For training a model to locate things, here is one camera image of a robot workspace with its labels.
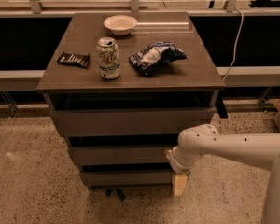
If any grey bottom drawer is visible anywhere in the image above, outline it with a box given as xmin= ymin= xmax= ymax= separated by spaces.
xmin=80 ymin=169 xmax=173 ymax=187

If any black candy bar wrapper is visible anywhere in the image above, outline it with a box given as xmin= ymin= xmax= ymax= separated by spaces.
xmin=57 ymin=52 xmax=90 ymax=68

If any crumpled blue chip bag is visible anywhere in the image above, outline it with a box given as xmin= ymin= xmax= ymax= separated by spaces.
xmin=129 ymin=42 xmax=188 ymax=77

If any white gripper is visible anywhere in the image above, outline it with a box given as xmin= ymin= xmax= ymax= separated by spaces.
xmin=163 ymin=147 xmax=191 ymax=197

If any white cable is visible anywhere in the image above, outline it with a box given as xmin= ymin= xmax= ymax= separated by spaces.
xmin=221 ymin=7 xmax=245 ymax=82

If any grey top drawer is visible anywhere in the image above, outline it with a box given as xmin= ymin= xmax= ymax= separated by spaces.
xmin=51 ymin=107 xmax=216 ymax=137

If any green white soda can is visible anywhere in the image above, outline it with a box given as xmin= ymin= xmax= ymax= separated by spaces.
xmin=97 ymin=37 xmax=120 ymax=79

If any grey three-drawer cabinet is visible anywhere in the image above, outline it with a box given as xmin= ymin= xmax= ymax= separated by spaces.
xmin=35 ymin=11 xmax=229 ymax=190

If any grey drawer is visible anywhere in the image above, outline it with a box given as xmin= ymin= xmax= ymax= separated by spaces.
xmin=68 ymin=144 xmax=175 ymax=165
xmin=51 ymin=107 xmax=216 ymax=137
xmin=80 ymin=169 xmax=173 ymax=187

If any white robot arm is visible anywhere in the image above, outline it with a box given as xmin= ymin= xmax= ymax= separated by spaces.
xmin=164 ymin=124 xmax=280 ymax=224

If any white ceramic bowl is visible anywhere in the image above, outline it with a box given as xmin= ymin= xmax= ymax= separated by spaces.
xmin=104 ymin=15 xmax=138 ymax=35

